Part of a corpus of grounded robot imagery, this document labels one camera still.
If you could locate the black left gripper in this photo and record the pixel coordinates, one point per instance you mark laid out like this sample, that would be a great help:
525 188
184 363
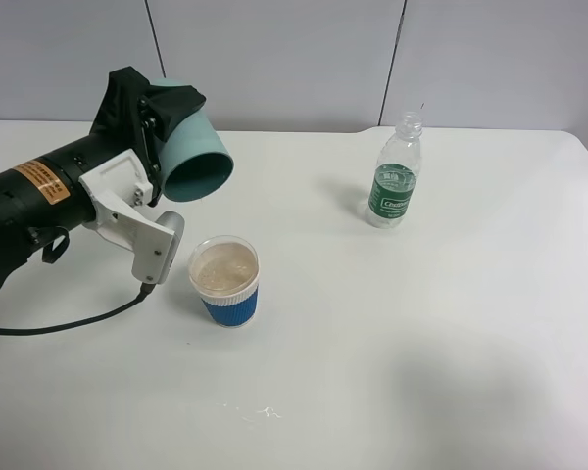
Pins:
128 121

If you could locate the teal blue plastic cup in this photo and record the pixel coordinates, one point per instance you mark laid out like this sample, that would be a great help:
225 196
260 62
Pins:
194 162

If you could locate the clear bottle with green label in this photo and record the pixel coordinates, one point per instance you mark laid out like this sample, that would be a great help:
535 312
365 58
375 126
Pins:
396 174

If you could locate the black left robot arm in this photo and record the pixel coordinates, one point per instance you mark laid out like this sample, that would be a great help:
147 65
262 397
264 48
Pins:
41 200

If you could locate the blue sleeved paper cup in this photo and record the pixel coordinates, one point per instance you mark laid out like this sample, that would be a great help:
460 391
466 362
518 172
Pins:
225 272

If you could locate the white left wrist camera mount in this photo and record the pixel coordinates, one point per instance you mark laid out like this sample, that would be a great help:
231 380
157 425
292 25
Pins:
116 188

